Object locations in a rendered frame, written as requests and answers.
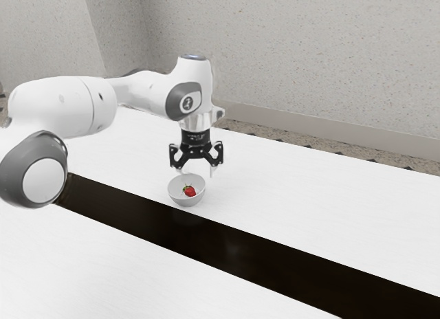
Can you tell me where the white bowl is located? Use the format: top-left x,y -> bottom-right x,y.
167,173 -> 207,208

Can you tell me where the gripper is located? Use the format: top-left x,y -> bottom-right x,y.
168,126 -> 225,179

